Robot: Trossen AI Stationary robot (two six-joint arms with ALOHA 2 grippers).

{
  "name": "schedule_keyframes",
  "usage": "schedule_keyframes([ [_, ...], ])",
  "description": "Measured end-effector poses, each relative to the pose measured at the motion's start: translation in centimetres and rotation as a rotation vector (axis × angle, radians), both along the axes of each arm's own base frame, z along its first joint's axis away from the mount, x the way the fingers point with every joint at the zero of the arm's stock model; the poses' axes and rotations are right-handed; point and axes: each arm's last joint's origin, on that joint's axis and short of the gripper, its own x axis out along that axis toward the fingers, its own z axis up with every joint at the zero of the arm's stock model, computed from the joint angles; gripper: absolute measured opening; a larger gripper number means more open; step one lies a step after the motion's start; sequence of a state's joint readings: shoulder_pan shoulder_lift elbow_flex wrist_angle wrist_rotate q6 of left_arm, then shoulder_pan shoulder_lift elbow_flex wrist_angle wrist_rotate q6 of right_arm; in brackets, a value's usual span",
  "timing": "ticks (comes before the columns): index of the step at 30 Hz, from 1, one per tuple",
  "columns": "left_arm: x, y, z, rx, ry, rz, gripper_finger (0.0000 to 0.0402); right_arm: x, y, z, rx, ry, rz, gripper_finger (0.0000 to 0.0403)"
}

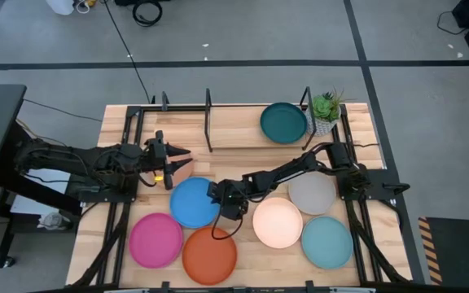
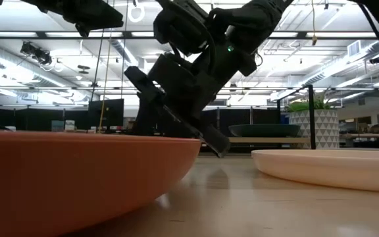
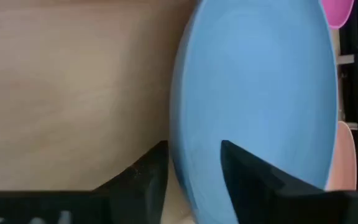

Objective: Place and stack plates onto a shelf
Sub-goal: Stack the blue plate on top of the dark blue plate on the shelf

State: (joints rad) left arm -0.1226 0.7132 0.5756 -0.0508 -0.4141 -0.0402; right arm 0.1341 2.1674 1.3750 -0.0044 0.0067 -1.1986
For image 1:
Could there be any grey plate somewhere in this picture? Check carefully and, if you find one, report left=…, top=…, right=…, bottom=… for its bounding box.
left=287, top=171, right=337, bottom=216

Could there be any white cable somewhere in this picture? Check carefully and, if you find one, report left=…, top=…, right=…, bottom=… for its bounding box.
left=73, top=0, right=97, bottom=15

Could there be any long black floor cable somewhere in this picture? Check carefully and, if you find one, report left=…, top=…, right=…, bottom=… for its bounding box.
left=103, top=0, right=154, bottom=105

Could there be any black metal rig frame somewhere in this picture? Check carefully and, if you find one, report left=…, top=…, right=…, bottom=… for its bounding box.
left=66, top=91, right=413, bottom=293

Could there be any thin black cable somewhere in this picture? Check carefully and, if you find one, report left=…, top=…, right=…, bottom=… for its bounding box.
left=436, top=10, right=468, bottom=36
left=22, top=98, right=104, bottom=123

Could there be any blue plate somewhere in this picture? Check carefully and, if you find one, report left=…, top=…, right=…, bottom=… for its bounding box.
left=169, top=176, right=221, bottom=230

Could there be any peach plate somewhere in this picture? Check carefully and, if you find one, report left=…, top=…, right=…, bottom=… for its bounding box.
left=252, top=196, right=304, bottom=250

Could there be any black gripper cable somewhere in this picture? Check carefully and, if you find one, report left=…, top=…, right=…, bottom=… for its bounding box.
left=211, top=199, right=242, bottom=241

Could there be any pink plate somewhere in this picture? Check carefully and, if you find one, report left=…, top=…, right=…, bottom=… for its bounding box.
left=128, top=212, right=185, bottom=269

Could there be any orange plate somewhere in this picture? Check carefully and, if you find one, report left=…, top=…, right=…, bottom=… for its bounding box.
left=182, top=225, right=239, bottom=286

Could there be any dark teal plate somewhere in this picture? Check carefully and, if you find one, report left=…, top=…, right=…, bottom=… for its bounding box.
left=259, top=101, right=309, bottom=145

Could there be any black wire dish rack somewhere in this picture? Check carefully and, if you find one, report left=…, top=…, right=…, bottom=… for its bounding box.
left=204, top=85, right=318, bottom=154

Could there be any succulent in white patterned pot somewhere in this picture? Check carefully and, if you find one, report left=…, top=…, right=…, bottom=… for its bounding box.
left=305, top=87, right=356, bottom=138

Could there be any salmon plate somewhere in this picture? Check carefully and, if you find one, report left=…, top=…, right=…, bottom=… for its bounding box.
left=171, top=159, right=195, bottom=189

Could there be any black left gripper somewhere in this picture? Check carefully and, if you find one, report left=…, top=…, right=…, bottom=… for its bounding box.
left=143, top=129, right=195, bottom=191

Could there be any black mat with hazard stripes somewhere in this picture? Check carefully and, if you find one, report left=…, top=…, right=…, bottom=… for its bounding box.
left=417, top=216, right=469, bottom=286

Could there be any white container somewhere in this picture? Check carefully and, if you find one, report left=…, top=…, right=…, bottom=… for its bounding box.
left=46, top=0, right=75, bottom=15

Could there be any coiled black cable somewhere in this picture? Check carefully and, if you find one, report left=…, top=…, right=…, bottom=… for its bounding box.
left=131, top=0, right=164, bottom=28

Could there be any light teal plate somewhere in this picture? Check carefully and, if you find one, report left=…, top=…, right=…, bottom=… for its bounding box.
left=300, top=215, right=354, bottom=270

